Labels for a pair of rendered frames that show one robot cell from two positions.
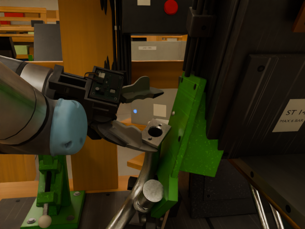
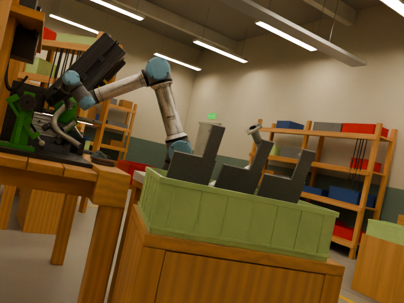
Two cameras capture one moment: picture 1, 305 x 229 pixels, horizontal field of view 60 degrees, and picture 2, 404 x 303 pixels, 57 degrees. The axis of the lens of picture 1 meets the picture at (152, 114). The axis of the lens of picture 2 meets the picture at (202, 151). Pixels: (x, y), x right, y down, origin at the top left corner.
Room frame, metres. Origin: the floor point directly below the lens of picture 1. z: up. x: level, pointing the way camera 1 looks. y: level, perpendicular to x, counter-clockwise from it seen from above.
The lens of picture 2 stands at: (0.31, 2.22, 1.04)
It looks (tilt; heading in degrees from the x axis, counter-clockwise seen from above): 1 degrees up; 253
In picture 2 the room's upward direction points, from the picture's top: 12 degrees clockwise
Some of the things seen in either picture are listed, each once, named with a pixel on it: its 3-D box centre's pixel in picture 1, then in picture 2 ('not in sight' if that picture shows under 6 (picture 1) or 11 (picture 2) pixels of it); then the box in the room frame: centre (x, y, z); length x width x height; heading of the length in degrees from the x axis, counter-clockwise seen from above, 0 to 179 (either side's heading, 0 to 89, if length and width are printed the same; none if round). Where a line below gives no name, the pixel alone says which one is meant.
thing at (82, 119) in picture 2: (280, 162); (68, 116); (0.44, -0.23, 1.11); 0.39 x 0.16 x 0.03; 7
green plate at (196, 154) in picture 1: (194, 130); (65, 105); (0.46, -0.08, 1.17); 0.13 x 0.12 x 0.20; 97
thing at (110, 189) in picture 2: not in sight; (89, 169); (0.25, -0.18, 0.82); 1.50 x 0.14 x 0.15; 97
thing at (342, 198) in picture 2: not in sight; (304, 178); (-3.82, -4.15, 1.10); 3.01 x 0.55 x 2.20; 104
